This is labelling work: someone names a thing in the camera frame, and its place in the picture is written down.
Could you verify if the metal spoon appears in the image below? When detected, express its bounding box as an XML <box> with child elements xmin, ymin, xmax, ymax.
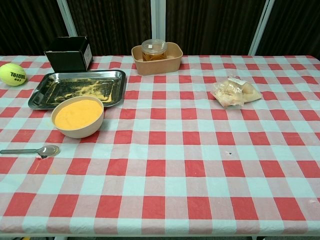
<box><xmin>0</xmin><ymin>144</ymin><xmax>61</xmax><ymax>159</ymax></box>

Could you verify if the red white checkered tablecloth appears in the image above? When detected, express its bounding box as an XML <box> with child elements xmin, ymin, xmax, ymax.
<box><xmin>0</xmin><ymin>54</ymin><xmax>320</xmax><ymax>238</ymax></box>

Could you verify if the beige bowl of yellow powder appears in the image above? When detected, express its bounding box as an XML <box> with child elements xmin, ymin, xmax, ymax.
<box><xmin>50</xmin><ymin>95</ymin><xmax>105</xmax><ymax>139</ymax></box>

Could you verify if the stainless steel tray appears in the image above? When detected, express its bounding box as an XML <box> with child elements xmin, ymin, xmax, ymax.
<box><xmin>27</xmin><ymin>69</ymin><xmax>128</xmax><ymax>110</ymax></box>

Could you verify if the brown paper food container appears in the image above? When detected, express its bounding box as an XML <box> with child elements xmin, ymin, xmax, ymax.
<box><xmin>131</xmin><ymin>41</ymin><xmax>184</xmax><ymax>76</ymax></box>

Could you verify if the clear plastic lidded jar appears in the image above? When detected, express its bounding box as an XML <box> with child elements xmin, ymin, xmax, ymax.
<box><xmin>141</xmin><ymin>38</ymin><xmax>168</xmax><ymax>62</ymax></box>

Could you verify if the clear bag of bread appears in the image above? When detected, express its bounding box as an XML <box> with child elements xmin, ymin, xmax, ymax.
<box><xmin>210</xmin><ymin>76</ymin><xmax>263</xmax><ymax>110</ymax></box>

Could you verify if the black cardboard box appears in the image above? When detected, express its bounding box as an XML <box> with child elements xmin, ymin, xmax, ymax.
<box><xmin>44</xmin><ymin>35</ymin><xmax>94</xmax><ymax>73</ymax></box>

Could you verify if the yellow tennis ball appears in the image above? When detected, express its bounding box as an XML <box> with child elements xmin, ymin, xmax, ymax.
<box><xmin>0</xmin><ymin>62</ymin><xmax>27</xmax><ymax>87</ymax></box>

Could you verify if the white partition post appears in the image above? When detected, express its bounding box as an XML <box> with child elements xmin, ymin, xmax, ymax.
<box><xmin>56</xmin><ymin>0</ymin><xmax>78</xmax><ymax>37</ymax></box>
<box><xmin>248</xmin><ymin>0</ymin><xmax>276</xmax><ymax>57</ymax></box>
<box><xmin>150</xmin><ymin>0</ymin><xmax>167</xmax><ymax>41</ymax></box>

